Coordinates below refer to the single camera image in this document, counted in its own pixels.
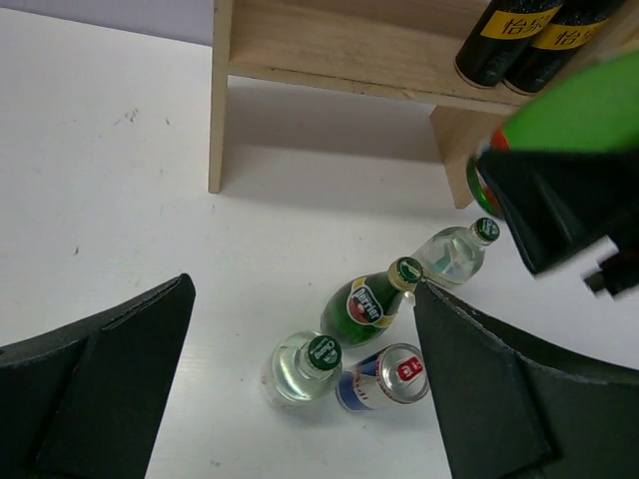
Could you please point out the Red Bull can front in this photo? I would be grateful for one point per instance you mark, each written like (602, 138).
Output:
(394, 376)

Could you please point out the left black yellow can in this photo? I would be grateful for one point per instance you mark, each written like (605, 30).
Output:
(500, 35)

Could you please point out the right black yellow can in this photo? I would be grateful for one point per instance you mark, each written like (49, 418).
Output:
(572, 27)

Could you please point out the green perrier bottle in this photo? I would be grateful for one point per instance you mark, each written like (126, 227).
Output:
(363, 309)
(592, 111)

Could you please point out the clear bottle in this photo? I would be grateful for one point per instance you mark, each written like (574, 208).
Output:
(454, 255)
(303, 369)

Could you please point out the black yellow can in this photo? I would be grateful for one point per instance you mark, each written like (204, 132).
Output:
(500, 35)
(572, 27)

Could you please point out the wooden two-tier shelf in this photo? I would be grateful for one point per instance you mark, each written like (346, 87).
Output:
(395, 49)

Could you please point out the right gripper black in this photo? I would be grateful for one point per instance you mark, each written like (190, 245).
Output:
(556, 204)

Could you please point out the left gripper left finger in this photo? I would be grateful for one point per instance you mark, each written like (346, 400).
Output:
(86, 400)

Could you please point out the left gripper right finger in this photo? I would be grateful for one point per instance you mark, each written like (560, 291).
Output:
(512, 405)

